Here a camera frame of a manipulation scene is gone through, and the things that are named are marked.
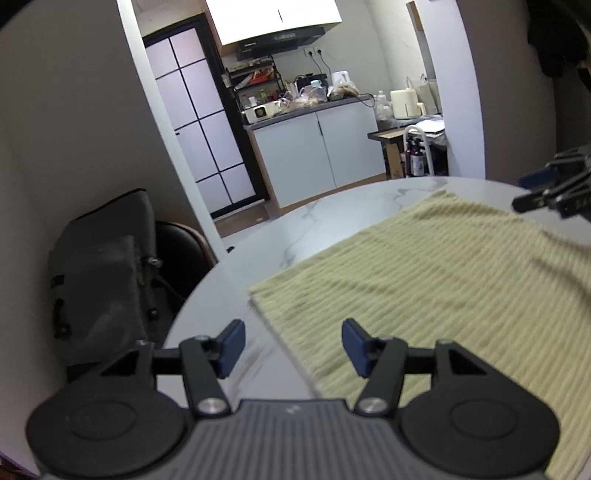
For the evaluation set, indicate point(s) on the white wall socket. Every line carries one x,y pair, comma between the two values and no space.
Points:
314,50

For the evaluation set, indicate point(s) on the pale yellow ribbed towel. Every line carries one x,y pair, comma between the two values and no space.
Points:
415,277

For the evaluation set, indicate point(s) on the cream rice cooker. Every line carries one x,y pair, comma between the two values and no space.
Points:
405,104

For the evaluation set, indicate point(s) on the dark brown chair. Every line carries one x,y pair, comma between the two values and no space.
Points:
184,249

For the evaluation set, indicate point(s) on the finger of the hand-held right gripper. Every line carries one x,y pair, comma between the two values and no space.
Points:
538,177
531,201

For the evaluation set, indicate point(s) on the white kitchen base cabinet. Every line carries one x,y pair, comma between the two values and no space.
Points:
300,152

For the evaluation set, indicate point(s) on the clear plastic bottle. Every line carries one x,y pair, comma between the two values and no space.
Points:
382,108

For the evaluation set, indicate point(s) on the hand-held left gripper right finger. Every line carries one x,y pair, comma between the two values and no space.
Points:
355,344

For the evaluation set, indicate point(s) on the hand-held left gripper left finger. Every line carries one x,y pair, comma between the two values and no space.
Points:
233,344

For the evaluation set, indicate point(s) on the grey backpack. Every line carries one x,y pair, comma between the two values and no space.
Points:
101,277

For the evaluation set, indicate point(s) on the black framed glass door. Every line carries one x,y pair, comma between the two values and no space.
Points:
198,138

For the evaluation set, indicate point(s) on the small white countertop appliance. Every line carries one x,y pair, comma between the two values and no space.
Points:
259,113

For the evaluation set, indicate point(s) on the dark bottle with label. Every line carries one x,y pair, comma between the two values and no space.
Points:
418,161

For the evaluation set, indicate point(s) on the black range hood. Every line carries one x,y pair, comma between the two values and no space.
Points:
277,39

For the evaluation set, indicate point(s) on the black countertop storage rack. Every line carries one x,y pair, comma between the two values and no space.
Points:
254,76

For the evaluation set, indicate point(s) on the dark side table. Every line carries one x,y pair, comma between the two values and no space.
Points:
385,134

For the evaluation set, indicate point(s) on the white wall cabinet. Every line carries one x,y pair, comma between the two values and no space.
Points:
268,18

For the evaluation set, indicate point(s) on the plastic food bag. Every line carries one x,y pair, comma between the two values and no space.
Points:
344,90

